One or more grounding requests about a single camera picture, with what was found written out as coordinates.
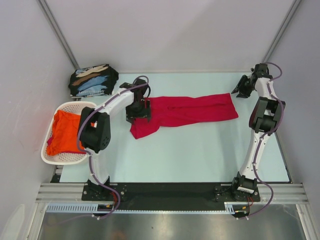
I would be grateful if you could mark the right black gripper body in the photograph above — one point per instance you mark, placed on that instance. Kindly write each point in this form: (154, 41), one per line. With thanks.
(246, 87)

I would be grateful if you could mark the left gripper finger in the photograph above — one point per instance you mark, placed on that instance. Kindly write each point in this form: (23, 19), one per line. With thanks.
(148, 118)
(131, 120)

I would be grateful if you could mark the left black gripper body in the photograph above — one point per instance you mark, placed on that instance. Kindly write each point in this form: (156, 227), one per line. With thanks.
(137, 109)

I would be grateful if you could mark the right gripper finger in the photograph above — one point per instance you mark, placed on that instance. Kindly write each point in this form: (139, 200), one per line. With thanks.
(243, 94)
(239, 85)

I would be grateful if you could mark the red t shirt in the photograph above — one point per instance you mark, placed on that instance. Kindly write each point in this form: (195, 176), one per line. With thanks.
(176, 111)

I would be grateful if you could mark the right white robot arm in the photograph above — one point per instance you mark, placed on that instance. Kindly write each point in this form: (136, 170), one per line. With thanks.
(265, 119)

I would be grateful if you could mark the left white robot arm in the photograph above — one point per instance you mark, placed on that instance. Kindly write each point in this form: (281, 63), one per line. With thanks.
(94, 130)

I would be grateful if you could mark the folded black printed t shirt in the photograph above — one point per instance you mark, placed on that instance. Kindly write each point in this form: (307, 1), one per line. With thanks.
(98, 80)

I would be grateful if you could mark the orange t shirt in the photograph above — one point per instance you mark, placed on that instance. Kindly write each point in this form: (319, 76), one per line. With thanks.
(65, 132)

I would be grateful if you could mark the white plastic basket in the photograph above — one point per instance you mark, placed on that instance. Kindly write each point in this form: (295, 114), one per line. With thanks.
(65, 158)

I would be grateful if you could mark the pink garment in basket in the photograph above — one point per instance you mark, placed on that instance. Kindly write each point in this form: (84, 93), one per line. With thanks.
(49, 141)

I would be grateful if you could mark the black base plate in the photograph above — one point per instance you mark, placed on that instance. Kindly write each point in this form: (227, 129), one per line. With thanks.
(178, 196)

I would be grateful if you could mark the right aluminium corner post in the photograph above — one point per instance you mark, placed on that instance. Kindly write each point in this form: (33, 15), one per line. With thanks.
(289, 16)

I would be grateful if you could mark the aluminium corner post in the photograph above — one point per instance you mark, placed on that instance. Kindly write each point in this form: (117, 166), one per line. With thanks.
(289, 16)
(53, 23)

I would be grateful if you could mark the aluminium frame rail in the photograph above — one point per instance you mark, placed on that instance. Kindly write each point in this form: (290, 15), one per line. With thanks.
(283, 193)

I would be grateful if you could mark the white slotted cable duct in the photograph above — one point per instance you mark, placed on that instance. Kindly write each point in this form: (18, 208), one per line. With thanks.
(96, 208)

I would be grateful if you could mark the left aluminium corner post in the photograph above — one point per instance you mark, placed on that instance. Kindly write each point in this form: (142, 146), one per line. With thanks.
(53, 23)

